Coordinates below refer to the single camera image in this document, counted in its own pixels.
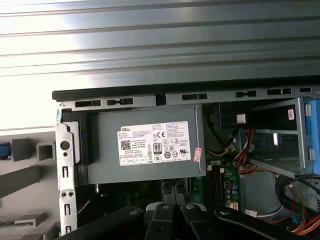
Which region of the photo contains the blue drive carrier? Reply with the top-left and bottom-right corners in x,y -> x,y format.
303,97 -> 320,176

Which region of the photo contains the grey parts rack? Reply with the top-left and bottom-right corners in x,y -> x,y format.
0,129 -> 62,240

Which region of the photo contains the grey metal drive cage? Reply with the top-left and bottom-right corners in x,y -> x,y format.
237,97 -> 308,176

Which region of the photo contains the orange yellow wire bundle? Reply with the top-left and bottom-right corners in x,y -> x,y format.
204,127 -> 278,177

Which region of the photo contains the hard disk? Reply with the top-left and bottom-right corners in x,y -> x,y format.
0,141 -> 12,160

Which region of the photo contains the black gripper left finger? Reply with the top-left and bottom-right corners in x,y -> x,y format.
56,203 -> 175,240

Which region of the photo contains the orange power wire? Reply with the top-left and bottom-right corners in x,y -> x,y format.
287,184 -> 320,237

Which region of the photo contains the black RAM slot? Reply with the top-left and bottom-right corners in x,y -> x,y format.
206,163 -> 217,210
216,163 -> 226,208

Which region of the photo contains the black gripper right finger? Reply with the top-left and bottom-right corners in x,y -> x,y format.
179,203 -> 311,240

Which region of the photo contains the grey Dell power supply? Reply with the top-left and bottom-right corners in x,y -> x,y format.
77,104 -> 207,186

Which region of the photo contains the thick black cable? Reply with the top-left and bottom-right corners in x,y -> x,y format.
274,174 -> 320,226

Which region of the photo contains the black open PC case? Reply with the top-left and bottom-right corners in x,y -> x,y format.
51,83 -> 320,240

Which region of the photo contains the green motherboard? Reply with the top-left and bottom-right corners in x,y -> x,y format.
159,159 -> 242,213

